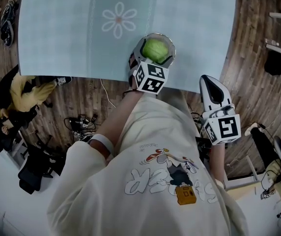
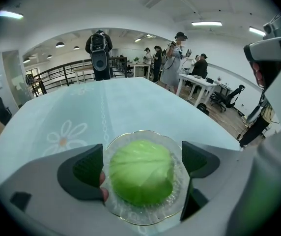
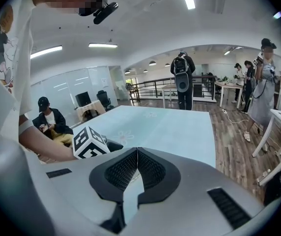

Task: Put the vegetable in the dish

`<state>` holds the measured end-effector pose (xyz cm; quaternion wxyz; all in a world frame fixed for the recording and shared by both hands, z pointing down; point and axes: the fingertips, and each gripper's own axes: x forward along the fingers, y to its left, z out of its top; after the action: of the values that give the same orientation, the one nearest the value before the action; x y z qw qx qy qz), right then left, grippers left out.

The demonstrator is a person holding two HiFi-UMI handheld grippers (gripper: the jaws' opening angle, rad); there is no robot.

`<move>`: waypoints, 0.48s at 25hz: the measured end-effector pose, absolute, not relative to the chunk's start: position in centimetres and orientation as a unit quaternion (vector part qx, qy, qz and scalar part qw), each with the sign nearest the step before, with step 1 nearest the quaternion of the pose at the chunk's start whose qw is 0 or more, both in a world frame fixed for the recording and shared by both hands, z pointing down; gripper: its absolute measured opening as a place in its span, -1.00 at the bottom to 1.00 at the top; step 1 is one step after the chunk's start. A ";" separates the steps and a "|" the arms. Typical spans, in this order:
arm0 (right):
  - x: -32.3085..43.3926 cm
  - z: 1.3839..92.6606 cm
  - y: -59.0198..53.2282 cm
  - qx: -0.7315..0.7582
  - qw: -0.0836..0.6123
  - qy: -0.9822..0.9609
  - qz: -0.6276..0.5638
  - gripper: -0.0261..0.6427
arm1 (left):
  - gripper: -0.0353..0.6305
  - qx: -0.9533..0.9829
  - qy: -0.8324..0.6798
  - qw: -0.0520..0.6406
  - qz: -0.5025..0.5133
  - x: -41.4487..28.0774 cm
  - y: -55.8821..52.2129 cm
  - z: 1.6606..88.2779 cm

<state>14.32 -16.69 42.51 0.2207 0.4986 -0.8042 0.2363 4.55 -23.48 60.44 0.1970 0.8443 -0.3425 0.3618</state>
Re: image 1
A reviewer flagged light blue floral tablecloth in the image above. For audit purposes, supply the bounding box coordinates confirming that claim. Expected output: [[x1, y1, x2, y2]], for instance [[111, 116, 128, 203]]
[[17, 0, 237, 93]]

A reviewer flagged black office chair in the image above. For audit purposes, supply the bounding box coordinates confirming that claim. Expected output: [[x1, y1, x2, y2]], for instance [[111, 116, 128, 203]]
[[17, 134, 66, 195]]

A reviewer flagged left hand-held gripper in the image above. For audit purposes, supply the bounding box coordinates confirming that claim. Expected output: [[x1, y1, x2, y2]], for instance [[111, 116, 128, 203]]
[[130, 36, 176, 95]]

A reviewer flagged green cabbage ball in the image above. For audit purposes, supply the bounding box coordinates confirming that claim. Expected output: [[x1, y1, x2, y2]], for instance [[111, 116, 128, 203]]
[[142, 38, 169, 64]]

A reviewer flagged black bag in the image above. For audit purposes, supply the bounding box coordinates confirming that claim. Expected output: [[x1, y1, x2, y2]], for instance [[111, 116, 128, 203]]
[[264, 50, 281, 75]]

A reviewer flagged person's right forearm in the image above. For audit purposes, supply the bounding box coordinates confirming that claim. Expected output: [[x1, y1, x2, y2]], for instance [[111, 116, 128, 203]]
[[209, 141, 226, 189]]

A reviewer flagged white floor cable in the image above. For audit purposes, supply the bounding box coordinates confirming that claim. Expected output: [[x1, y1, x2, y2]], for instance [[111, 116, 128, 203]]
[[99, 78, 117, 108]]

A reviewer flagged person's left forearm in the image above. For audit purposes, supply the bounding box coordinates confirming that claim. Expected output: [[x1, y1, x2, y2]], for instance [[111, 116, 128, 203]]
[[90, 88, 145, 157]]

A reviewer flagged clear glass bowl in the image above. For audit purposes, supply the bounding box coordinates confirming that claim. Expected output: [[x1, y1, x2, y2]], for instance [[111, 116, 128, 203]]
[[142, 32, 176, 67]]

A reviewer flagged person's cream printed shirt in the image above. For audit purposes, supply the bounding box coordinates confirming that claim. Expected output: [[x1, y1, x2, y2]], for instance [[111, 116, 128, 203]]
[[46, 92, 248, 236]]

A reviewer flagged black wrist band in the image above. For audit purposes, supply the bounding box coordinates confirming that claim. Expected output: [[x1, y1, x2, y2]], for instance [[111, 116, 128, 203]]
[[122, 88, 141, 98]]

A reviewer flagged black device with cables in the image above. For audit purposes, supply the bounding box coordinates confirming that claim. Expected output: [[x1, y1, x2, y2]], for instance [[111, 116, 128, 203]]
[[64, 113, 99, 135]]

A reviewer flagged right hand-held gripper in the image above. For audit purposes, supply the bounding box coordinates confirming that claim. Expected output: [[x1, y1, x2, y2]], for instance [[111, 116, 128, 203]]
[[198, 74, 241, 146]]

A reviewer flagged black cable bundle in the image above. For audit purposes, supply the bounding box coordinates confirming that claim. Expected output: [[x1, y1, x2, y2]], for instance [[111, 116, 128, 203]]
[[188, 111, 212, 162]]

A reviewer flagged person's left hand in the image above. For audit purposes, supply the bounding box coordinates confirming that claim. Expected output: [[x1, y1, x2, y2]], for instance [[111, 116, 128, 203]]
[[128, 54, 137, 90]]

